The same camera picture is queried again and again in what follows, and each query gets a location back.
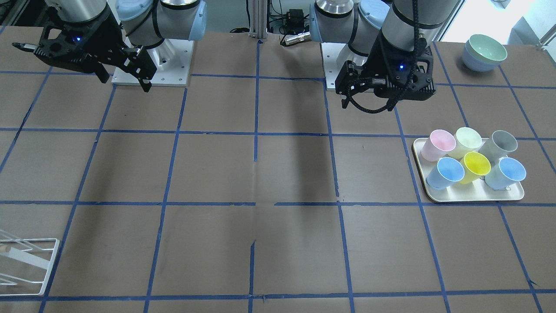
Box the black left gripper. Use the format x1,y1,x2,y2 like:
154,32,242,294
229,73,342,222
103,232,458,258
335,36,437,110

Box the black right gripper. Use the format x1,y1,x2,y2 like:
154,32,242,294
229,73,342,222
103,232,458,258
34,10,157,93

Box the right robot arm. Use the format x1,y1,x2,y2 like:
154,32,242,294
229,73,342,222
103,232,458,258
13,0,207,92

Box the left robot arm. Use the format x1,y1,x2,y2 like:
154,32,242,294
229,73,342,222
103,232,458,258
308,0,457,114

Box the pink plastic cup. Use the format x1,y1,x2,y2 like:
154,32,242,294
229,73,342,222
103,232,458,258
421,129,457,162

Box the pale cream plastic cup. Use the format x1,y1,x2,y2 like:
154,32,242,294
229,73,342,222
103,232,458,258
448,127,483,159

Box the yellow plastic cup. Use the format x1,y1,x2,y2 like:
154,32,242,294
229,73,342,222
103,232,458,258
456,151,492,184

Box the grey plastic cup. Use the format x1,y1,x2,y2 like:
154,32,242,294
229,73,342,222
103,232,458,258
479,130,518,163

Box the light blue plastic cup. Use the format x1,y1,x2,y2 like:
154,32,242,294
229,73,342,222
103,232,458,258
484,157,527,190

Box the green and blue stacked bowls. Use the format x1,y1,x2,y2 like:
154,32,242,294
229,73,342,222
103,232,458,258
461,34,508,73

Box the cream plastic tray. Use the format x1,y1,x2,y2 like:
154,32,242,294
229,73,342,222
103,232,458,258
412,137,525,203

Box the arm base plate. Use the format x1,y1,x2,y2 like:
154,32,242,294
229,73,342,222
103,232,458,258
321,42,368,91
111,39,194,87

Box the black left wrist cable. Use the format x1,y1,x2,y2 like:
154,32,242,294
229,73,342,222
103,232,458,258
347,0,424,114

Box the white wire cup rack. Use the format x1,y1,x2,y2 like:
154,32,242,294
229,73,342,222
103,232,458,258
1,230,61,298

